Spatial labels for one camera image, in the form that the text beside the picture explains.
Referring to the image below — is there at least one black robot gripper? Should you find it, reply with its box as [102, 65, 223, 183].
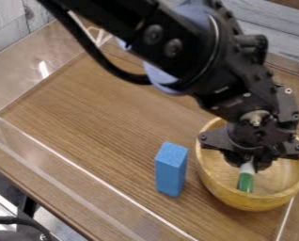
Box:
[199, 121, 299, 172]

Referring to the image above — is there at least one black metal bracket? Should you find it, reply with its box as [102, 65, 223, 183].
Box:
[15, 217, 59, 241]

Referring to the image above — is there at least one black cable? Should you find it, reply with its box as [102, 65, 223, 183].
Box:
[0, 215, 54, 241]

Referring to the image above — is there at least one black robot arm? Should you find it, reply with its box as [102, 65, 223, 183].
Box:
[38, 0, 299, 170]

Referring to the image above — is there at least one brown wooden bowl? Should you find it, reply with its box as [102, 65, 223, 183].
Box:
[195, 116, 299, 213]

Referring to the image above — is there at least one green and white marker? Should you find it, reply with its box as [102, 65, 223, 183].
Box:
[238, 159, 255, 193]

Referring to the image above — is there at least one blue rectangular block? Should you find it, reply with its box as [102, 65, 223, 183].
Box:
[155, 142, 188, 197]

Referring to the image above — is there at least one clear acrylic tray wall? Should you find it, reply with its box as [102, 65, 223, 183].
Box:
[0, 23, 299, 241]

